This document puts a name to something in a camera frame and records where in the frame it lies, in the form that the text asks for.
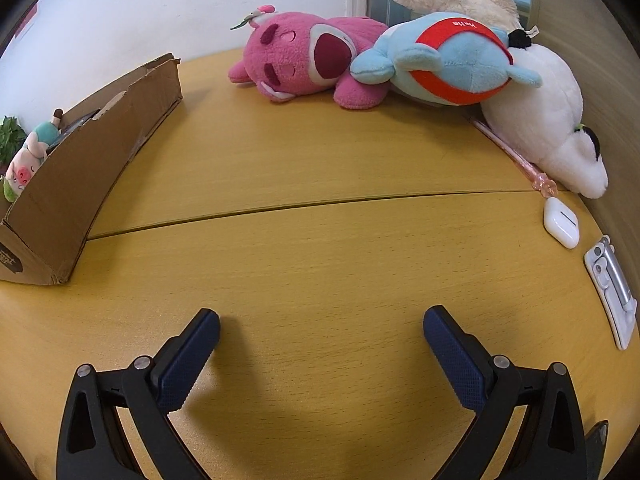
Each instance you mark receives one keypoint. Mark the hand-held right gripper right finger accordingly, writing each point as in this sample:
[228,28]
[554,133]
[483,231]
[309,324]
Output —
[455,360]

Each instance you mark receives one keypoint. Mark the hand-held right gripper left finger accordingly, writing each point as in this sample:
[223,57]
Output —
[187,360]

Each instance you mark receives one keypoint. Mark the brown cardboard box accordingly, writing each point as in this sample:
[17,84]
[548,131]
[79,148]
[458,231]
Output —
[75,185]

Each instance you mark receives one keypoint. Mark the wooden desktop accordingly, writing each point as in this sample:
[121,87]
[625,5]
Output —
[320,270]

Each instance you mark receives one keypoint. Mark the white earbuds case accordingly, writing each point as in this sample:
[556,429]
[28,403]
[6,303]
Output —
[560,222]

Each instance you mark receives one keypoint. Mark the white silver phone stand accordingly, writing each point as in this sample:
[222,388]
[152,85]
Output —
[612,285]

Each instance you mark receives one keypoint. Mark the pink translucent pen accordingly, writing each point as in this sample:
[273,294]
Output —
[505,152]

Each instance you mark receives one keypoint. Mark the pig plush toy teal body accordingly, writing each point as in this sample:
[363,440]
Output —
[25,165]

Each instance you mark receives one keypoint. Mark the white dog plush toy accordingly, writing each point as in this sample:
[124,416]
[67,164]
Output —
[545,120]

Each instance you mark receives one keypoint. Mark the green plant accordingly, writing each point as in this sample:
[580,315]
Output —
[11,135]

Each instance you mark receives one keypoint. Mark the blue plush toy red band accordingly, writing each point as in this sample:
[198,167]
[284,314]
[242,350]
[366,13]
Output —
[465,60]

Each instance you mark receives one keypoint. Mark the pink bear plush toy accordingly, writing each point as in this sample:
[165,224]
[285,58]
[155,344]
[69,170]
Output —
[300,60]

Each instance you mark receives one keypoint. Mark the red wall sticker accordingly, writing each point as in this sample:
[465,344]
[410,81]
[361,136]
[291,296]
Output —
[27,22]

